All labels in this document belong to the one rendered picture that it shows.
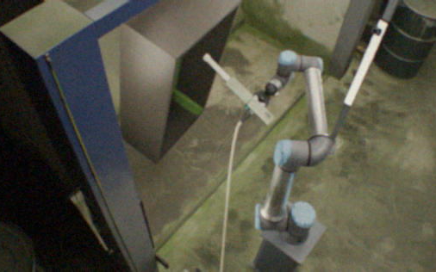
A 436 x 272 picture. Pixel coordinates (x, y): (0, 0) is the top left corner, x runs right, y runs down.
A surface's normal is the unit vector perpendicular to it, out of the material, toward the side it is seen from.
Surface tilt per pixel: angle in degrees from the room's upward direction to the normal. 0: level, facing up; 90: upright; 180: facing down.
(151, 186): 0
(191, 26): 12
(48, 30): 0
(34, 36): 0
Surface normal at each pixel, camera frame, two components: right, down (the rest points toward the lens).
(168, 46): 0.22, -0.48
